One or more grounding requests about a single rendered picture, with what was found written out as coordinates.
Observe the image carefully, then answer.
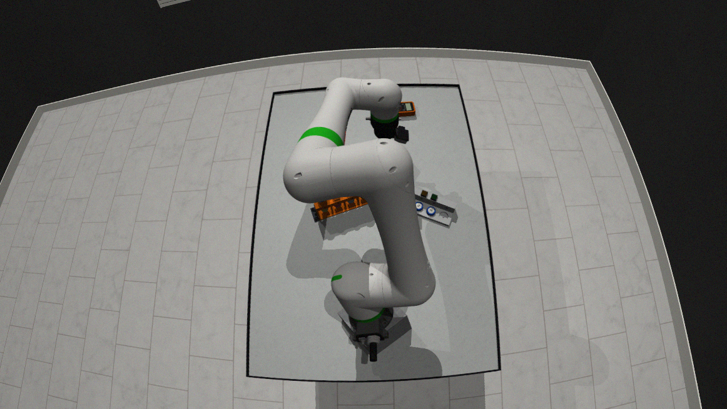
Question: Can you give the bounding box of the orange tube rack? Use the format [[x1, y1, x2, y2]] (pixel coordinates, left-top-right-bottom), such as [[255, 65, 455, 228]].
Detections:
[[314, 196, 368, 220]]

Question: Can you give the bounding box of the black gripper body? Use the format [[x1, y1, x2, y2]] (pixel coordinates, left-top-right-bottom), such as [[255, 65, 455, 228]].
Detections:
[[374, 129, 396, 139]]

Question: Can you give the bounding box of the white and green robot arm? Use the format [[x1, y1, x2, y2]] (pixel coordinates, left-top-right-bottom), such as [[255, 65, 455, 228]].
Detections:
[[283, 78, 435, 362]]

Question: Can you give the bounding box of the orange digital multimeter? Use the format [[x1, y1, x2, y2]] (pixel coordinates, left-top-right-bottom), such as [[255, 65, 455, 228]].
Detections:
[[399, 101, 415, 117]]

